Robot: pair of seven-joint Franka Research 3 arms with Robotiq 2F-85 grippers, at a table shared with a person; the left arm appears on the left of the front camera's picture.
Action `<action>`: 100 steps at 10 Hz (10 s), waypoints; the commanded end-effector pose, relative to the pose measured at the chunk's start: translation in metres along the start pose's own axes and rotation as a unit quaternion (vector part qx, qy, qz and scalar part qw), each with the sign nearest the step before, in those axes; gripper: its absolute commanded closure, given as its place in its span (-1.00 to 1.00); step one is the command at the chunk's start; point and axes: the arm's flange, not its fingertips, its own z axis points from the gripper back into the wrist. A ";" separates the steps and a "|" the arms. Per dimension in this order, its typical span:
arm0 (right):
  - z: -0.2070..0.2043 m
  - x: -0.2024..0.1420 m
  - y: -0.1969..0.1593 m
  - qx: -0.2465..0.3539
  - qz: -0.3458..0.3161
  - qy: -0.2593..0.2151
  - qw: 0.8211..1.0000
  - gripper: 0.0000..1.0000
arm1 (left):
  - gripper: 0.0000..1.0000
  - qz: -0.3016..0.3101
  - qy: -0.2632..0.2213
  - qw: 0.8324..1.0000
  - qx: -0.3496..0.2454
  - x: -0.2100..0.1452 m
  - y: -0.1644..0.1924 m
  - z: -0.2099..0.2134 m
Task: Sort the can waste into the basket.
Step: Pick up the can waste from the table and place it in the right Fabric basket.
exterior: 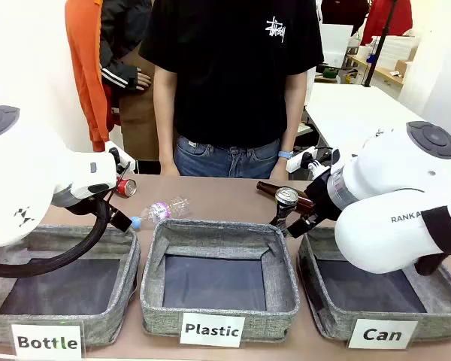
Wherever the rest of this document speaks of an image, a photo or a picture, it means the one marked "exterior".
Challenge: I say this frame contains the white label Bottle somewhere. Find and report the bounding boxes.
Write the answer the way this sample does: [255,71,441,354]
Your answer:
[10,323,83,361]

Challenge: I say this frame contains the person's right forearm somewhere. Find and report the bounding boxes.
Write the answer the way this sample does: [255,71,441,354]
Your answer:
[154,105,180,165]

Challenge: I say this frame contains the black can silver top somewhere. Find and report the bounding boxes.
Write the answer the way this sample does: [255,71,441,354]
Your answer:
[274,187,300,217]

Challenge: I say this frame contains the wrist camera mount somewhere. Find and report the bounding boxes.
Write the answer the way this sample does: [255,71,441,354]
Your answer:
[104,141,137,174]
[300,149,334,178]

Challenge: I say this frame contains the white label Plastic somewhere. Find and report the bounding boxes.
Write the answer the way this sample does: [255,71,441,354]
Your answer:
[179,311,246,347]

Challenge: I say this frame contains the brown glass bottle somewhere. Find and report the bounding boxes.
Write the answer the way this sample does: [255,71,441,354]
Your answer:
[256,180,316,216]

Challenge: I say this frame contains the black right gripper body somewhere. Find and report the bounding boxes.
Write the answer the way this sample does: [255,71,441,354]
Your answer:
[304,171,345,223]

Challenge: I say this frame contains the white table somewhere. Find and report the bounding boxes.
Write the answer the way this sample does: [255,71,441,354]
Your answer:
[304,82,437,151]

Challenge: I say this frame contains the person in orange jacket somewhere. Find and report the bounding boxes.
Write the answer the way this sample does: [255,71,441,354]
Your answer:
[64,0,117,153]

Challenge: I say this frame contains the white label Can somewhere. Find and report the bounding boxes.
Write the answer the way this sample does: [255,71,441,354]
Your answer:
[347,318,419,350]

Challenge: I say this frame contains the grey fabric basket Can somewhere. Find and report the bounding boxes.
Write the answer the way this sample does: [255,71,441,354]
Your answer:
[297,225,451,343]

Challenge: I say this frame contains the grey fabric basket Plastic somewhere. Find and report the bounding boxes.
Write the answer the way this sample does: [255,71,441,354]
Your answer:
[140,219,301,344]

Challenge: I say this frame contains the grey fabric basket Bottle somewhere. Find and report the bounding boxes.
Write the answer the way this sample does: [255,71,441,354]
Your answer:
[0,224,142,347]

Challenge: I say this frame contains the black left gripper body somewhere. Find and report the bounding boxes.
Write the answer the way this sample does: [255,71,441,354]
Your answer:
[65,197,116,217]

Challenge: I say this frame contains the white board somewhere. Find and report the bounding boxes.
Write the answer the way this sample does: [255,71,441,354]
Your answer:
[320,24,354,68]

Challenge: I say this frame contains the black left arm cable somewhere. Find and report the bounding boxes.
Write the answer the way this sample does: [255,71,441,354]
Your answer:
[0,195,112,279]

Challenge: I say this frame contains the person's left hand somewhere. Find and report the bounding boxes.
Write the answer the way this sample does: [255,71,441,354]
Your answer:
[269,156,291,181]

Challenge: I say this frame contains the clear plastic bottle purple label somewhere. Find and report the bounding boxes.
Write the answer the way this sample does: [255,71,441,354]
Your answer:
[129,195,192,230]

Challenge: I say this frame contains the person in black jacket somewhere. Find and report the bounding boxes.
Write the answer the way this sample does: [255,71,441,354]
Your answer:
[99,0,162,176]

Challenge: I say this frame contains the person's right hand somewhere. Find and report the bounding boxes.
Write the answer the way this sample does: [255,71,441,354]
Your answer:
[159,159,181,177]

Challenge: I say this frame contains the wooden workbench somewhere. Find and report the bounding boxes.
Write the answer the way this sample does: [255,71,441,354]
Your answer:
[346,54,405,89]

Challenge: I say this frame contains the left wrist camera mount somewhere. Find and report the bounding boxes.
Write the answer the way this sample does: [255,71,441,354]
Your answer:
[104,141,137,174]

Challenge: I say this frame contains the bystander's hand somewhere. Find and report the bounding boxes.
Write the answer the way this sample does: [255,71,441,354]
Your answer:
[135,66,152,92]

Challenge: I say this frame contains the person in black T-shirt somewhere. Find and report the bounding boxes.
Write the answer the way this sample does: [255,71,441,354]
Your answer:
[138,0,325,180]

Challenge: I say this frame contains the person's left forearm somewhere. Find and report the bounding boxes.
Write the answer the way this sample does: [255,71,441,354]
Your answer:
[280,108,306,154]

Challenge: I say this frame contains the stack of white boxes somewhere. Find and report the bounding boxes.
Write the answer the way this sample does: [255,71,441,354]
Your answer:
[370,33,424,72]

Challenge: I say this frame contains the person in red top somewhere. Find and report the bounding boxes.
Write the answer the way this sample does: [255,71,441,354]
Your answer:
[360,0,413,47]

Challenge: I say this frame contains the black tripod pole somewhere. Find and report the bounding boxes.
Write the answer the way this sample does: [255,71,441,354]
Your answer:
[363,0,399,88]

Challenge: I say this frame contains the red soda can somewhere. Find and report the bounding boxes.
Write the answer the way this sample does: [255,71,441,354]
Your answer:
[114,177,138,198]

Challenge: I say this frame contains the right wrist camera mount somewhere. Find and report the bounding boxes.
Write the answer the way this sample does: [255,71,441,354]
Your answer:
[300,149,334,178]

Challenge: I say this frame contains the white power strip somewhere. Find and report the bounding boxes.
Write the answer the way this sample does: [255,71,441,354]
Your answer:
[285,147,320,174]

